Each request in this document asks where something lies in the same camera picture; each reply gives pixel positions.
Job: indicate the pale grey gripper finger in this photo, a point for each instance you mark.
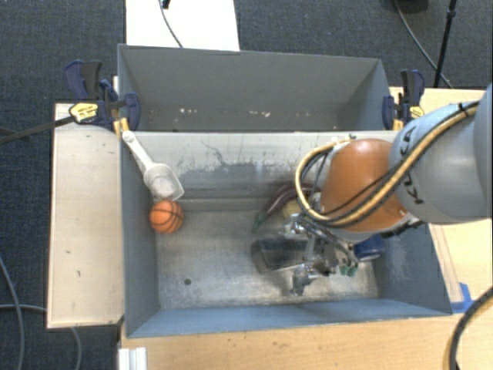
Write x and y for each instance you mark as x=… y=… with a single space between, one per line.
x=312 y=271
x=299 y=283

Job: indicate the pale yellow round object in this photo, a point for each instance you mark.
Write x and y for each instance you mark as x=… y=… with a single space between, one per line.
x=291 y=208

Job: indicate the grey metal bin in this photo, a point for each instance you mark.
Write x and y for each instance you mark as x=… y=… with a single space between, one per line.
x=215 y=268

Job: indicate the orange toy basketball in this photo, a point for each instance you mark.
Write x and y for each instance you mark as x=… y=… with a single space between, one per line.
x=166 y=216

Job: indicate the white plastic scoop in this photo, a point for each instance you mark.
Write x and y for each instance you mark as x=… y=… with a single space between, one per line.
x=161 y=181

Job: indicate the pale wood board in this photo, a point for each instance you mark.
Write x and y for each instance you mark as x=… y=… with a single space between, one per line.
x=84 y=222

